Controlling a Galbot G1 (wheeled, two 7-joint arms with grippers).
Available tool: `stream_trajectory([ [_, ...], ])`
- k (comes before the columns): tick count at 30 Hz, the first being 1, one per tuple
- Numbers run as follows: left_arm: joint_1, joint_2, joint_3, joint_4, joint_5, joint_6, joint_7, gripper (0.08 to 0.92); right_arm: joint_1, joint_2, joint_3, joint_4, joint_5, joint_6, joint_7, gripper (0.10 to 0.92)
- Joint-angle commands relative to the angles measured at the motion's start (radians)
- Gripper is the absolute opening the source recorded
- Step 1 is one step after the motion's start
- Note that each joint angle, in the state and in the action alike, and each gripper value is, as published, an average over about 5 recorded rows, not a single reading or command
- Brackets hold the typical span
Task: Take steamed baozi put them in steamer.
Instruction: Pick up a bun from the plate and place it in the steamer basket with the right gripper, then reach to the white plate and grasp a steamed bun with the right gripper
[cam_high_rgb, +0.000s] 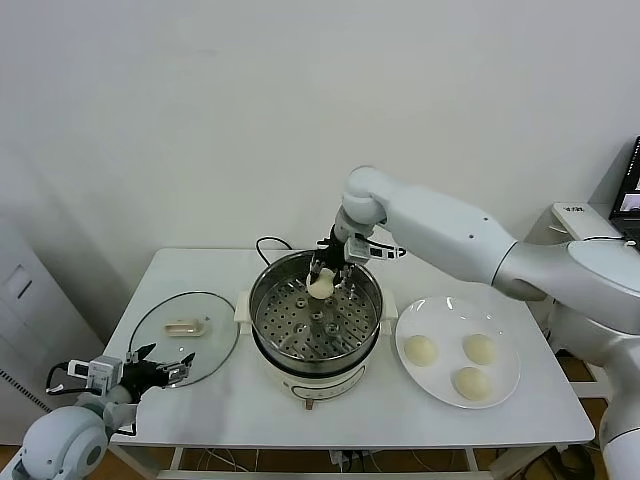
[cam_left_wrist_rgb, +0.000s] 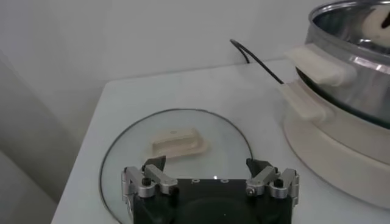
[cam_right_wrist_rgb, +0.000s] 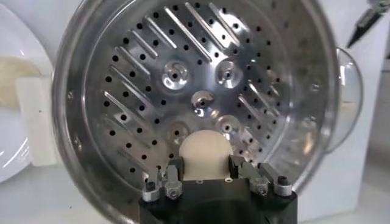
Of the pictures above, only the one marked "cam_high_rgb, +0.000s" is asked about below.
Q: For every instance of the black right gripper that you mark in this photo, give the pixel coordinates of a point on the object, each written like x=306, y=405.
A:
x=332, y=252

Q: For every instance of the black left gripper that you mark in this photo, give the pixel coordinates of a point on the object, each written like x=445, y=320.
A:
x=140, y=376

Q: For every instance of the white steamed baozi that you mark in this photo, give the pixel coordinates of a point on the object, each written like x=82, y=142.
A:
x=473, y=384
x=320, y=287
x=421, y=350
x=481, y=348

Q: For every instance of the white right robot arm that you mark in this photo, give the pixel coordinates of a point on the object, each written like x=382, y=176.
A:
x=450, y=230

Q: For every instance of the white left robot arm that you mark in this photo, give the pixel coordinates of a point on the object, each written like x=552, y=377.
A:
x=65, y=442

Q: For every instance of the perforated steel steamer basket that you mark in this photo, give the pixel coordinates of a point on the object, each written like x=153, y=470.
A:
x=280, y=300

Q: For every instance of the white metal cabinet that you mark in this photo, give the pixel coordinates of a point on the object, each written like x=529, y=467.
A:
x=30, y=310

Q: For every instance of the large white plate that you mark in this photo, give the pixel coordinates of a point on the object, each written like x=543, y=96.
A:
x=440, y=390

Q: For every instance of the white side desk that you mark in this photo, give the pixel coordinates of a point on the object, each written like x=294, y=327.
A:
x=575, y=222

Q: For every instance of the small black white label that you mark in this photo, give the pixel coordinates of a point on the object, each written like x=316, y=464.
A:
x=573, y=209

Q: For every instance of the black laptop power adapter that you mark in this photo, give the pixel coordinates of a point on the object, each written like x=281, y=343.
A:
x=605, y=238

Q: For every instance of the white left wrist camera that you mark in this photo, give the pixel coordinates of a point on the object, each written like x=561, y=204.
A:
x=100, y=372

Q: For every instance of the white table frame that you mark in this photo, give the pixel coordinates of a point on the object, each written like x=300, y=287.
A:
x=176, y=460

